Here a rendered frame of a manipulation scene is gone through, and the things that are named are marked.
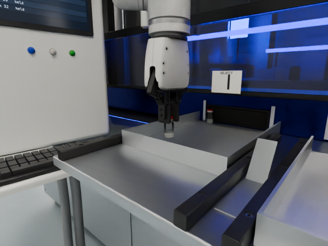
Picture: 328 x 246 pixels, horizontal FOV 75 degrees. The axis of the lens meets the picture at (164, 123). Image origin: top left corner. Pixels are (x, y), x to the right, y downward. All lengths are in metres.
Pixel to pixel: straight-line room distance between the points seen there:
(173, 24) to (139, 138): 0.24
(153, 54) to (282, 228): 0.34
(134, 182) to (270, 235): 0.19
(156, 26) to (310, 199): 0.37
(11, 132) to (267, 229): 0.71
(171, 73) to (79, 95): 0.46
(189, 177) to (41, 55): 0.60
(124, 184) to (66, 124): 0.51
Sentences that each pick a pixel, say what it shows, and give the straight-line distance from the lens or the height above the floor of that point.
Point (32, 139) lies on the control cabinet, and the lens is 0.80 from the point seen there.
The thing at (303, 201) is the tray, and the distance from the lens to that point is 0.34.
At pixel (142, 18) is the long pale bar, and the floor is 1.21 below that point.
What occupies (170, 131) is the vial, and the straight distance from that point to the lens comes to 0.47.
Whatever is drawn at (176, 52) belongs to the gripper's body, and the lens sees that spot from 0.44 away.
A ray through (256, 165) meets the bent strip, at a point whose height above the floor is 0.90.
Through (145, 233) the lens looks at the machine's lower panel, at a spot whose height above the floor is 0.36.
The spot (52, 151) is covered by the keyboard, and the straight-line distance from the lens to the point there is 0.68.
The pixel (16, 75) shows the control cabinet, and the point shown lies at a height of 1.04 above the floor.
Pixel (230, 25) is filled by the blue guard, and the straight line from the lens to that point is 0.63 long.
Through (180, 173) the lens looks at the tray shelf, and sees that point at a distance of 0.37.
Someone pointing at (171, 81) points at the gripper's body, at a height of 1.03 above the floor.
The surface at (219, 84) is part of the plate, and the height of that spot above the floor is 1.01.
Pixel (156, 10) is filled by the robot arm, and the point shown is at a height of 1.15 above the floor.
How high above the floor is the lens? 1.04
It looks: 13 degrees down
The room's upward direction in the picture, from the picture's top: straight up
